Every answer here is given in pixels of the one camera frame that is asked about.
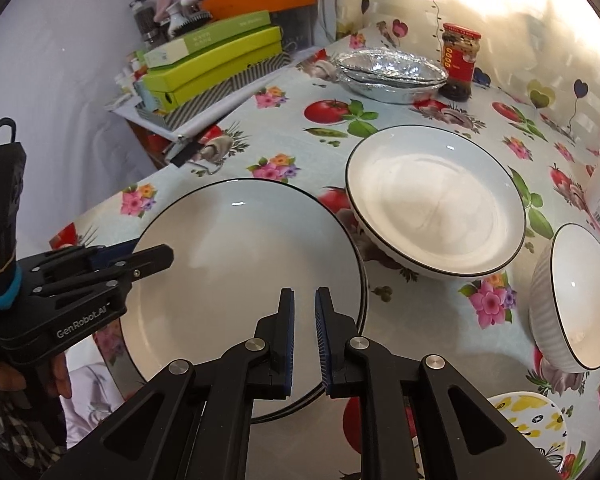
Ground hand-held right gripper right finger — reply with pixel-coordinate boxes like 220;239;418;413
315;286;563;480

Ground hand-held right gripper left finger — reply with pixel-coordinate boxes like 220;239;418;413
40;287;296;480

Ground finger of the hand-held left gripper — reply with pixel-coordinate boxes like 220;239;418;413
30;243;176;307
16;239;137;286

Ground large white plate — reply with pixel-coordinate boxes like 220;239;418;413
120;178;368;421

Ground deep white plate black rim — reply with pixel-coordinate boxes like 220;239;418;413
345;125;527;281

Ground yellow floral bowl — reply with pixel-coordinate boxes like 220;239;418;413
485;392;568;480

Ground white ribbed bowl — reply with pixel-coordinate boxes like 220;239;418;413
529;223;600;373

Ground person's left forearm plaid sleeve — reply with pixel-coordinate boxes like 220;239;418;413
0;380;67;480

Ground person's left hand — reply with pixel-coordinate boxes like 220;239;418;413
0;351;74;401

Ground lilac printed cloth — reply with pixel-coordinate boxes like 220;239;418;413
62;362;132;449

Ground striped flat box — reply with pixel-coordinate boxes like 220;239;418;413
135;55;292;129

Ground lime green box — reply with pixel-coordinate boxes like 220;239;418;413
150;42;287;113
142;27;284;93

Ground olive flat box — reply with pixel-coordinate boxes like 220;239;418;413
144;10;272;69

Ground pepper grinder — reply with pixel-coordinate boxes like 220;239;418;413
129;0;169;44

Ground black hair brush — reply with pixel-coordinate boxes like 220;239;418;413
169;7;214;39

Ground aluminium foil tray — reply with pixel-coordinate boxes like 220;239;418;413
346;77;444;105
334;47;449;87

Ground black container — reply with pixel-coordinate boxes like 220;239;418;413
270;2;315;49

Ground red label sauce jar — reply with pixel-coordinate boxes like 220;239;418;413
439;22;482;102

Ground heart print curtain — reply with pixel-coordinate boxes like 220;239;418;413
325;0;600;171

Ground white cable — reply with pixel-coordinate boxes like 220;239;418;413
316;0;339;42

